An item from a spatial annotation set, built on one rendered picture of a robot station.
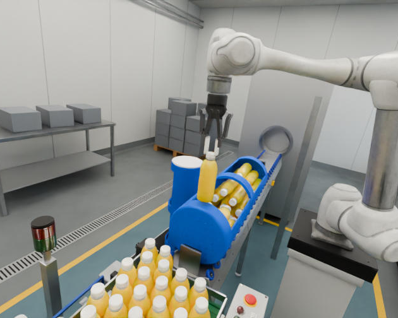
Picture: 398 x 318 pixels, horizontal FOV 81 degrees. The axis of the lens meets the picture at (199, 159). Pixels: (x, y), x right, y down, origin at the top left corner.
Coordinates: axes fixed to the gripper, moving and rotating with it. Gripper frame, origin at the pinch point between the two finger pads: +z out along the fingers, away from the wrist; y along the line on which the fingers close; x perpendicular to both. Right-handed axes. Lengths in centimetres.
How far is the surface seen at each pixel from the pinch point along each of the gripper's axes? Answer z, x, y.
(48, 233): 26, 47, 33
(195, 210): 27.4, 5.1, 2.0
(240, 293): 40, 23, -25
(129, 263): 38, 33, 13
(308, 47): -118, -521, 8
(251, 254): 148, -133, -7
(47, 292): 51, 48, 37
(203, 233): 36.8, 4.9, -2.8
